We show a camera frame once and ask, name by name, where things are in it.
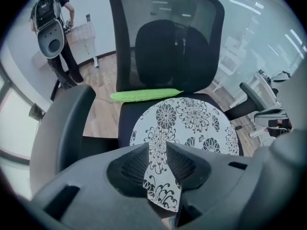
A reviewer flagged black window frame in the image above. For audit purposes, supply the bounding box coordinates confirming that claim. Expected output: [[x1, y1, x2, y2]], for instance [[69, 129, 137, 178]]
[[0, 61, 47, 166]]

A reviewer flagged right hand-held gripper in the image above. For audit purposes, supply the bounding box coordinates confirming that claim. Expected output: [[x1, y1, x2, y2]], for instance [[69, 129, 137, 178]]
[[254, 107, 293, 138]]

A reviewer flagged black power adapter with cable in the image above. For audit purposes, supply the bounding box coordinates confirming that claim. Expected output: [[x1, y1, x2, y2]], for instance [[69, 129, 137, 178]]
[[230, 120, 255, 130]]

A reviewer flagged grey shell backpack device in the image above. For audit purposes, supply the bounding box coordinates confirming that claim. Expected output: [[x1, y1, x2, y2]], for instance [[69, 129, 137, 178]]
[[29, 0, 67, 59]]

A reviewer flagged green bumpy cucumber toy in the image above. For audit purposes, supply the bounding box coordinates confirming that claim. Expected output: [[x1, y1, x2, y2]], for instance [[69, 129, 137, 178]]
[[110, 87, 184, 103]]

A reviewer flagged black mesh office chair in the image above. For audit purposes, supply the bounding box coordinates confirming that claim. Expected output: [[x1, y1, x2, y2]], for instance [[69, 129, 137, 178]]
[[30, 0, 274, 194]]

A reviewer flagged round floral black-white cushion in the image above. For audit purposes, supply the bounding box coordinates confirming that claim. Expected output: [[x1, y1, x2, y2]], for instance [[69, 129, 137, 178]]
[[129, 97, 240, 213]]

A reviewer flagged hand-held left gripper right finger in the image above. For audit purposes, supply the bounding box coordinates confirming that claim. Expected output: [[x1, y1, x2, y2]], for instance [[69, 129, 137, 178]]
[[167, 127, 307, 230]]

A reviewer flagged white wooden chair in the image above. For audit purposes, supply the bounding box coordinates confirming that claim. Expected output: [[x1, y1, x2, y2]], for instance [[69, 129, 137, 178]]
[[213, 36, 242, 93]]

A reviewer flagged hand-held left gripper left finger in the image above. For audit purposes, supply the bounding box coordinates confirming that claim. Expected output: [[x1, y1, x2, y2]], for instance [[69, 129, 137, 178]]
[[31, 142, 169, 230]]

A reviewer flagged white desk with thin leg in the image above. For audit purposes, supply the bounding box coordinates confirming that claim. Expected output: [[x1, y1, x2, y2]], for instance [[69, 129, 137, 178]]
[[32, 20, 99, 69]]

